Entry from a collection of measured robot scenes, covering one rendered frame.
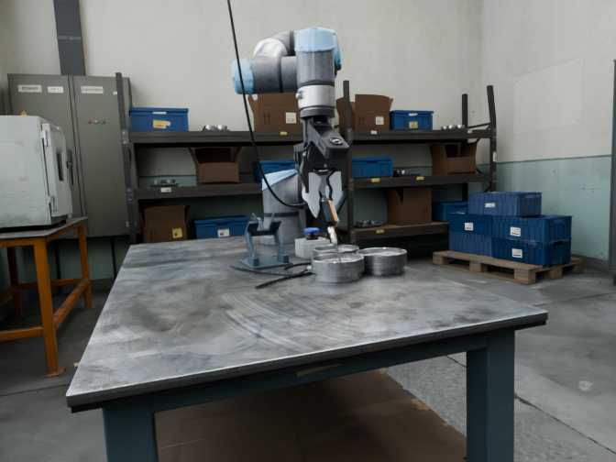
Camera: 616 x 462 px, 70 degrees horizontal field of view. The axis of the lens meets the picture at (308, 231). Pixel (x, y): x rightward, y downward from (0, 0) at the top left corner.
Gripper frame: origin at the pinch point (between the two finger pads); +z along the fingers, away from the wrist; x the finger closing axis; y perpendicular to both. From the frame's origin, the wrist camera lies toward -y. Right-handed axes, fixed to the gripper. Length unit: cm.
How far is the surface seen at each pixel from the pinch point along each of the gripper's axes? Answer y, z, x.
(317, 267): -4.7, 10.2, 4.2
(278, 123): 346, -65, -106
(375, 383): -0.8, 38.2, -9.9
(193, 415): 3.3, 38.3, 28.2
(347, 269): -8.3, 10.5, -0.4
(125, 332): -17.8, 13.3, 38.4
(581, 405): 42, 93, -134
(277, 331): -27.7, 13.2, 19.8
